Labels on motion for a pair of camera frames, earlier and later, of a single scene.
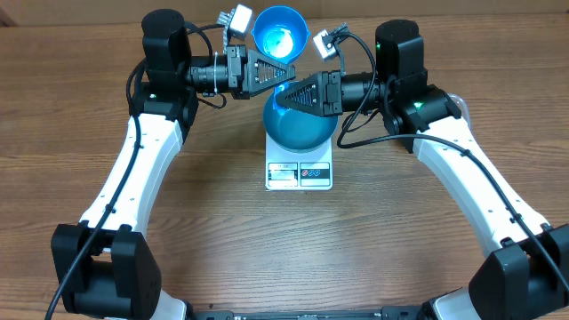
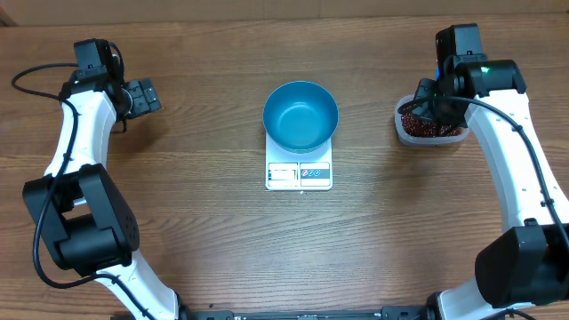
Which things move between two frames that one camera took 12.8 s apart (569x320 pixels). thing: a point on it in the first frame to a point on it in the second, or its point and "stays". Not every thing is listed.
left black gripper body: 236,73 to 140,101
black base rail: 386,313 stays
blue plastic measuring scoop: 281,34 to 437,73
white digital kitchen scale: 308,171 stays
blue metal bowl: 297,132 stays
